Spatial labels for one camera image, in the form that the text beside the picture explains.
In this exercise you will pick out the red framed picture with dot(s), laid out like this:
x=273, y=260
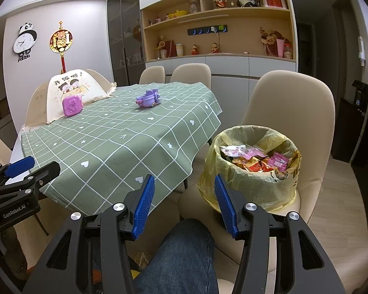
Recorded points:
x=274, y=0

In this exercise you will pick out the white lidded cup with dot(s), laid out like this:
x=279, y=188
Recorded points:
x=179, y=50

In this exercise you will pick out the pink tube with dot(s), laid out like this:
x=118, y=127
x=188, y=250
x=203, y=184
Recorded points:
x=280, y=47

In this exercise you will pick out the yellow toy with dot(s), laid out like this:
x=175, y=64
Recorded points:
x=178, y=14

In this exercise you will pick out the candy jar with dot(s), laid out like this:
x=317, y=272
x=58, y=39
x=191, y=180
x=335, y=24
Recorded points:
x=288, y=52

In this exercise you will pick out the black power track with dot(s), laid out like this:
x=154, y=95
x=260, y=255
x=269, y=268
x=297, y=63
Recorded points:
x=199, y=31

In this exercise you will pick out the red gold hanging ornament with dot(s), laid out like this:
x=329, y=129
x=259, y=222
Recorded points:
x=61, y=41

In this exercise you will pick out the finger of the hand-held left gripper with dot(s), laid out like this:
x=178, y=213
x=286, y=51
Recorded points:
x=47, y=173
x=20, y=166

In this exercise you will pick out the trash bin with yellow bag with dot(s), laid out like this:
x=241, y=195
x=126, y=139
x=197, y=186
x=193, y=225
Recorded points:
x=233, y=171

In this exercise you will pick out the white wooden wall cabinet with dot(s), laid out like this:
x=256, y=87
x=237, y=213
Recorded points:
x=230, y=67

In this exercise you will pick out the pile of snack wrappers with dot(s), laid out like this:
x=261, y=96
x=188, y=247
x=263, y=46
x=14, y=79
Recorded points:
x=254, y=162

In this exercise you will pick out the yellow flower decoration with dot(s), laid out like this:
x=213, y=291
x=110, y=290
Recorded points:
x=160, y=44

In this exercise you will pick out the small pink figurine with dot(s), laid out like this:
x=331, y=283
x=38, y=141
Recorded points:
x=157, y=20

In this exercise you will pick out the small red doll figurine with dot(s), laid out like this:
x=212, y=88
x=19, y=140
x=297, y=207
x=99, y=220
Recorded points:
x=214, y=48
x=194, y=50

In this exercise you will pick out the person's jeans leg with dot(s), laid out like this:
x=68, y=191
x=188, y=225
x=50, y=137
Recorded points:
x=178, y=257

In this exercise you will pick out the green checked tablecloth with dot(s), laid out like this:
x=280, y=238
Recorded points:
x=125, y=141

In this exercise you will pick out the dried flower bouquet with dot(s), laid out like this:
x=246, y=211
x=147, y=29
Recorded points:
x=268, y=39

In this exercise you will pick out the purple plastic toy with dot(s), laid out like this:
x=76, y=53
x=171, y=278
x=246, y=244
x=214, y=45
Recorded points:
x=147, y=99

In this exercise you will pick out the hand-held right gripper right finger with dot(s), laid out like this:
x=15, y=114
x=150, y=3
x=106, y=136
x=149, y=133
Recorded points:
x=227, y=211

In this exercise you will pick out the panda wall clock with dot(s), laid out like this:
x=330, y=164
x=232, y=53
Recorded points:
x=24, y=41

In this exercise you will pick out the large beige dining chair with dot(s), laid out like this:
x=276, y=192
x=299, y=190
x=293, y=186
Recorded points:
x=294, y=107

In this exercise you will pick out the dark red bag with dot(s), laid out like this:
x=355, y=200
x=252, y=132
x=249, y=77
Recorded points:
x=170, y=49

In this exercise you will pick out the white wall intercom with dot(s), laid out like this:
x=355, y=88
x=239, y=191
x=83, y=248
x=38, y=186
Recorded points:
x=361, y=49

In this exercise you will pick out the black countertop appliance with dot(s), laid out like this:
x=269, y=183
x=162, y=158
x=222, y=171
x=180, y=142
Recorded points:
x=360, y=95

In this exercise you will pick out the purple square toy case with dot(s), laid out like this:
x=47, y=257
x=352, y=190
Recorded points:
x=72, y=105

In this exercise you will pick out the clear glass jar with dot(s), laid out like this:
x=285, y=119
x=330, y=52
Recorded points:
x=194, y=6

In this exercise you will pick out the dark glass cabinet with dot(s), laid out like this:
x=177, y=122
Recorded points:
x=122, y=36

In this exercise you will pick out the panda toy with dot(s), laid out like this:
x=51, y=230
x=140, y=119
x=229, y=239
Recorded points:
x=250, y=2

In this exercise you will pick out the white printed food cover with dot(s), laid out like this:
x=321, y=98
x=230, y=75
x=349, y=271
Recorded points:
x=56, y=104

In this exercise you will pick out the green plug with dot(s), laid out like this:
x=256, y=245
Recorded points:
x=222, y=27

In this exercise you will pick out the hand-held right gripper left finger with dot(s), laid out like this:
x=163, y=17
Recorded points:
x=142, y=211

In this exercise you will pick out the red seated figurine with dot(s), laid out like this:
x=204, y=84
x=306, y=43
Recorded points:
x=220, y=2

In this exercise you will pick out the black cabinet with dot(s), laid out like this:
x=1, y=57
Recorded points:
x=362, y=159

